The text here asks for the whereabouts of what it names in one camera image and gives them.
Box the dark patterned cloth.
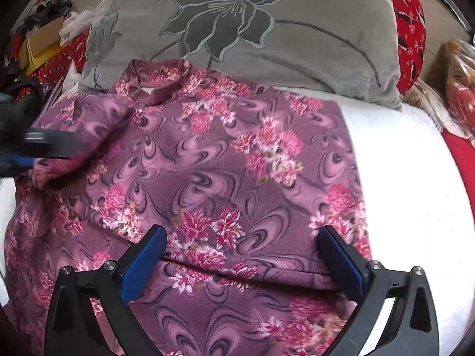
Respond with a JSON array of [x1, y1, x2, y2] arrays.
[[28, 0, 74, 23]]

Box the plain red cloth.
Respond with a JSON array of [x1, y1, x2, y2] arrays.
[[441, 131, 475, 212]]

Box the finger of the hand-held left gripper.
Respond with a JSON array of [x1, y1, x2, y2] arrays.
[[11, 130, 80, 169]]

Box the red patterned pillow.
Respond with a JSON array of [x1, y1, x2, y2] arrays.
[[386, 0, 427, 99]]

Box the purple floral fleece garment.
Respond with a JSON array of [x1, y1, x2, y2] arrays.
[[4, 58, 373, 356]]

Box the red floral cloth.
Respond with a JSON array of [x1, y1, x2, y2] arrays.
[[7, 31, 91, 93]]

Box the clear plastic bag of toys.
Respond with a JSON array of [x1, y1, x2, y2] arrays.
[[443, 39, 475, 142]]

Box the cardboard box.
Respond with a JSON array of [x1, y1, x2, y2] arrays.
[[18, 17, 67, 71]]

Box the white quilted bedsheet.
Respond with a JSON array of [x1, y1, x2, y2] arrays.
[[0, 82, 475, 342]]

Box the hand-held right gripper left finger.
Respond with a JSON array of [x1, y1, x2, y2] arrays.
[[45, 225, 167, 356]]

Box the white plastic bag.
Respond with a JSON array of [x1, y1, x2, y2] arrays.
[[59, 9, 95, 41]]

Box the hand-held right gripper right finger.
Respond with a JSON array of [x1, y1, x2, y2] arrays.
[[315, 225, 440, 356]]

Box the beige patterned cloth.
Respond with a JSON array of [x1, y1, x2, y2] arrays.
[[404, 79, 454, 131]]

